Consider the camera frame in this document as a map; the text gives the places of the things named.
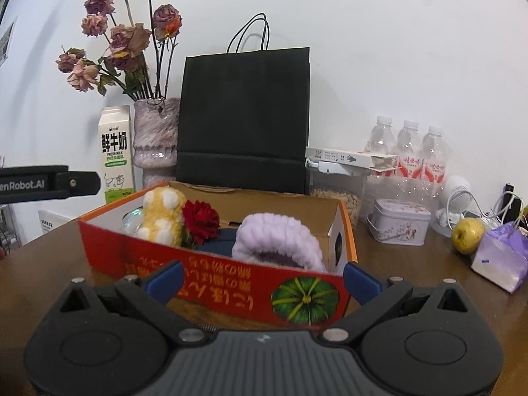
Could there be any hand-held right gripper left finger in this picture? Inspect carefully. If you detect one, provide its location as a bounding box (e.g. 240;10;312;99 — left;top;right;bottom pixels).
58;261;209;345

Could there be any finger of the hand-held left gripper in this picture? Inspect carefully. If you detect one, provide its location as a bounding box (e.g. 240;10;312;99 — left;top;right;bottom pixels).
53;171;102;199

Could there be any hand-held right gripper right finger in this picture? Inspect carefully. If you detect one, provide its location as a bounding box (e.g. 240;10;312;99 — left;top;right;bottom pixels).
321;261;470;344

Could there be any navy blue zip pouch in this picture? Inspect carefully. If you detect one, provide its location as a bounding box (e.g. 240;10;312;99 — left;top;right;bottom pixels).
194;228;242;256

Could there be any red cardboard box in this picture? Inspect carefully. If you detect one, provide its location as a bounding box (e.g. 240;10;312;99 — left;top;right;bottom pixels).
78;181;359;331

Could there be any yellow plush dog toy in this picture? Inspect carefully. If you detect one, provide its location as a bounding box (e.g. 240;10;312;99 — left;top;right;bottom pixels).
141;187;185;248

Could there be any iridescent white shell ornament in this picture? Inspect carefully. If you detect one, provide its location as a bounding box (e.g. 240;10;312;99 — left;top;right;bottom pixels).
121;210;145;238

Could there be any red rose flower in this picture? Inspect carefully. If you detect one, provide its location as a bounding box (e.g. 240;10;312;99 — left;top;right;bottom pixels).
181;200;221;250

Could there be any lilac fluffy headband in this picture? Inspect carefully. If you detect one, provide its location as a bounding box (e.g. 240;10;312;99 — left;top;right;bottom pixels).
231;212;324;273

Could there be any white green milk carton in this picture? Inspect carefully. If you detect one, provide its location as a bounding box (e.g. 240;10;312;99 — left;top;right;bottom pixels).
98;105;136;205

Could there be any clear grain container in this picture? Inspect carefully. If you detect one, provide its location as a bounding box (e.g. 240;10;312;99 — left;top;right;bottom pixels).
306;160;372;221

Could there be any pink textured vase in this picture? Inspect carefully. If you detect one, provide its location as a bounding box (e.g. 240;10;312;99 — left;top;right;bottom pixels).
133;97;182;190

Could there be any green apple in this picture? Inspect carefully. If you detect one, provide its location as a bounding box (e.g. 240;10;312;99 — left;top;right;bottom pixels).
451;218;486;255

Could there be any white mini fan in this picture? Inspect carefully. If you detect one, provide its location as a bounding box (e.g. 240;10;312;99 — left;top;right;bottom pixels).
431;175;472;238

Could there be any flat white printed box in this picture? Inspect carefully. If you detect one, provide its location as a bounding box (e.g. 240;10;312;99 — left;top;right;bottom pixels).
305;146;400;166

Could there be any purple plastic package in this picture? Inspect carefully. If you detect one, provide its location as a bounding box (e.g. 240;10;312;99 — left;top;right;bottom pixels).
471;221;528;293

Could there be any clear water bottle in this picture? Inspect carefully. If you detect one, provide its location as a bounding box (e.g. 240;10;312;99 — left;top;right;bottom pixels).
392;119;423;211
421;125;448;215
365;115;394;215

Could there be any dried rose bouquet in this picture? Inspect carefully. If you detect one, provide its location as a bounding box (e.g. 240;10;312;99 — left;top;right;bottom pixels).
55;0;183;102

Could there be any black paper bag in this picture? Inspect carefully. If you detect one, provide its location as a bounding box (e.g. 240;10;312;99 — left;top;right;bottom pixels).
177;13;311;194

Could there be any black charger stand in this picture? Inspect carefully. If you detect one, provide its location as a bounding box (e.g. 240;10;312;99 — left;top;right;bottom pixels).
502;182;524;219

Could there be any wire storage rack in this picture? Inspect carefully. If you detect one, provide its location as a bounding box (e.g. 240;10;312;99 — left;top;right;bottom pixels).
0;204;19;252

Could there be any wall poster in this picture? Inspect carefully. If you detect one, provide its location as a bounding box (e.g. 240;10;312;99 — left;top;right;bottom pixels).
0;16;19;67

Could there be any white charging cable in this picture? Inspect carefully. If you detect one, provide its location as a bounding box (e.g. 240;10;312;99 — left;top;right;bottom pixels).
470;192;516;229

